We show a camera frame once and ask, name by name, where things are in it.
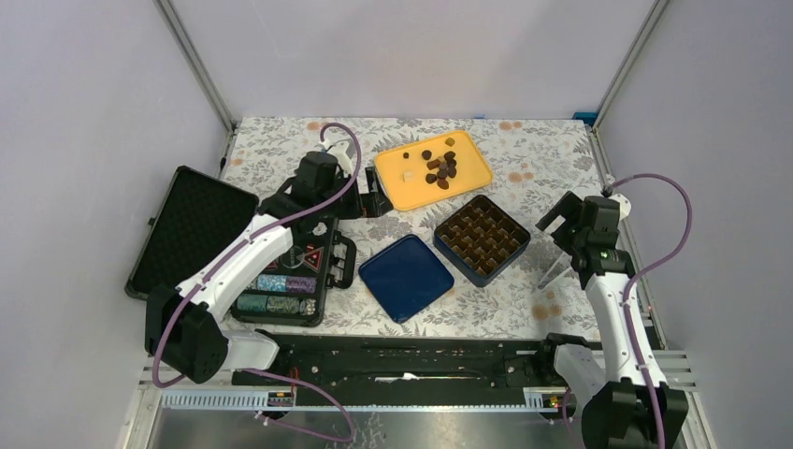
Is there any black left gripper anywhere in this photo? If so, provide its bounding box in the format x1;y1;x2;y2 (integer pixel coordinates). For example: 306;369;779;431
317;167;392;220

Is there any blue tin with brown insert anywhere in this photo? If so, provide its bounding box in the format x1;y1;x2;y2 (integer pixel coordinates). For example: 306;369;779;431
433;195;531;287

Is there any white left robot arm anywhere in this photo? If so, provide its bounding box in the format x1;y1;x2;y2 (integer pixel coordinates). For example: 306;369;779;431
146;151;393;388

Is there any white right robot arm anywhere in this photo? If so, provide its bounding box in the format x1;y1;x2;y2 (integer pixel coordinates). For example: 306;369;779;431
536;192;688;448

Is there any yellow plastic tray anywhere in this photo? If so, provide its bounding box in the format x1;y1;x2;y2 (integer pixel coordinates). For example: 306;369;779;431
373;130;494;211

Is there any blue tin lid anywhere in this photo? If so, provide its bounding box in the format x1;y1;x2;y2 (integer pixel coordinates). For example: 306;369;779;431
358;234;454;324

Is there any pile of dark chocolates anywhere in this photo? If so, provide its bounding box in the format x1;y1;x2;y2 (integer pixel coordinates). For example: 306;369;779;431
422;151;457;190

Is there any floral table cloth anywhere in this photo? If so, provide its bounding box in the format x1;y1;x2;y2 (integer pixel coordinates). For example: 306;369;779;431
223;117;601;341

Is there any blue clamp at corner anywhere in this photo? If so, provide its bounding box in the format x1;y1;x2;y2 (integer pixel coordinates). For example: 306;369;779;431
571;111;598;127

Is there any black poker chip case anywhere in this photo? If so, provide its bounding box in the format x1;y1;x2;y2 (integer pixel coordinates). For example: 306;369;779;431
124;167;356;327

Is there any grey cable duct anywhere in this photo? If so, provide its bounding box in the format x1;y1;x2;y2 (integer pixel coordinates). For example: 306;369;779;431
159;388;553;414

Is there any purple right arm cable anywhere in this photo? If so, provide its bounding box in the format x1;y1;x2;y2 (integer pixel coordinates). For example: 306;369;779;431
560;174;694;449

